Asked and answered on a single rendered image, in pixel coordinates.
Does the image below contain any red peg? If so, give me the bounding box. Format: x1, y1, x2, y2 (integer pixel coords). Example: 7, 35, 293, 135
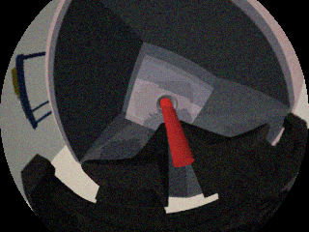
161, 97, 194, 167

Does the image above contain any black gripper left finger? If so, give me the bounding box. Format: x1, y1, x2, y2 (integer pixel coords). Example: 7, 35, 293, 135
81, 123, 169, 208

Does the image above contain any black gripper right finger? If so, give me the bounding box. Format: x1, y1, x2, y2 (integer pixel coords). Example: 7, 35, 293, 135
179, 120, 270, 197

